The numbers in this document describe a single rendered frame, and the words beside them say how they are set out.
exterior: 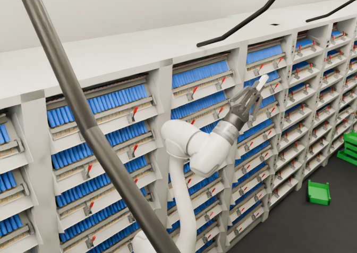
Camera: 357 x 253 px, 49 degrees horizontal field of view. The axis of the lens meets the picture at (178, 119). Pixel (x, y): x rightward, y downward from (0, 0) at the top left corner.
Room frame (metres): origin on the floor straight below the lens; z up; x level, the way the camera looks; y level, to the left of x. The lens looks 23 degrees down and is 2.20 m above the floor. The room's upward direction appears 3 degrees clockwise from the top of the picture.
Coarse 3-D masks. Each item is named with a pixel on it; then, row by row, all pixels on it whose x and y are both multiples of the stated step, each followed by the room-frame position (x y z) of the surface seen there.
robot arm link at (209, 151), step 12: (204, 132) 1.30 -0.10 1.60; (192, 144) 1.25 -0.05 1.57; (204, 144) 1.23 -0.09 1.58; (216, 144) 1.22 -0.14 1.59; (228, 144) 1.23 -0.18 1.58; (192, 156) 1.22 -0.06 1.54; (204, 156) 1.19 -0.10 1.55; (216, 156) 1.19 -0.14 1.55; (192, 168) 1.19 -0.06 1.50; (204, 168) 1.17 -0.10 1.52; (216, 168) 1.20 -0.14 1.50
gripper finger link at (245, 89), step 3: (246, 87) 1.37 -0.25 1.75; (249, 87) 1.37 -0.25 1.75; (243, 90) 1.36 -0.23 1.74; (246, 90) 1.36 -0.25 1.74; (240, 93) 1.35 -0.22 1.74; (243, 93) 1.35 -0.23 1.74; (234, 96) 1.36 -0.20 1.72; (237, 96) 1.34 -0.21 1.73; (240, 96) 1.34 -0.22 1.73; (228, 99) 1.35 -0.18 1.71; (231, 99) 1.33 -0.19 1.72; (234, 99) 1.33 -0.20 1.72; (237, 99) 1.34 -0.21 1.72
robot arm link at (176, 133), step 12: (180, 120) 1.38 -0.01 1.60; (168, 132) 1.33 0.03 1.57; (180, 132) 1.30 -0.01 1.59; (192, 132) 1.29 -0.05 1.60; (168, 144) 1.32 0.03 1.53; (180, 144) 1.28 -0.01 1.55; (180, 156) 1.29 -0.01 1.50; (180, 168) 1.31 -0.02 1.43; (180, 180) 1.29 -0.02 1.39; (180, 192) 1.27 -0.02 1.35; (180, 204) 1.25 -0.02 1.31; (180, 216) 1.23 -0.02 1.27; (192, 216) 1.23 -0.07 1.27; (192, 228) 1.20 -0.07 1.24; (180, 240) 1.20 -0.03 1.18; (192, 240) 1.19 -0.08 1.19; (192, 252) 1.19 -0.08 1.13
